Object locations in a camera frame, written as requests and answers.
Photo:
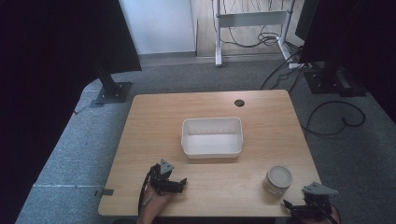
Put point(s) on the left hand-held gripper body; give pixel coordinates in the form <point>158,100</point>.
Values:
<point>161,180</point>

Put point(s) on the white power strip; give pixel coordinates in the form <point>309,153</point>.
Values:
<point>295,65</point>

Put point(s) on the white plastic bin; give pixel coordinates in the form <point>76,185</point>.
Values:
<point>211,146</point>

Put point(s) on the person's right hand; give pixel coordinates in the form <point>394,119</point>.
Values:
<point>334,219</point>

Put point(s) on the black curtain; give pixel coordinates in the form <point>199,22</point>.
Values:
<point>56,62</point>
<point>358,46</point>

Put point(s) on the grey table edge bracket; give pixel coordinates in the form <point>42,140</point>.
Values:
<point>104,192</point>

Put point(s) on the white metal frame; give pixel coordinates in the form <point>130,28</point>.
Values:
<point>252,19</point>

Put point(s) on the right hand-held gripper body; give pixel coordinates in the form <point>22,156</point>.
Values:
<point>317,199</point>

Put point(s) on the black metal stand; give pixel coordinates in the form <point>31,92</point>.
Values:
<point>111,88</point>
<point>333,79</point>

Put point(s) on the round can with grey lid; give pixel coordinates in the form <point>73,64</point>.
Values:
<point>278,178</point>

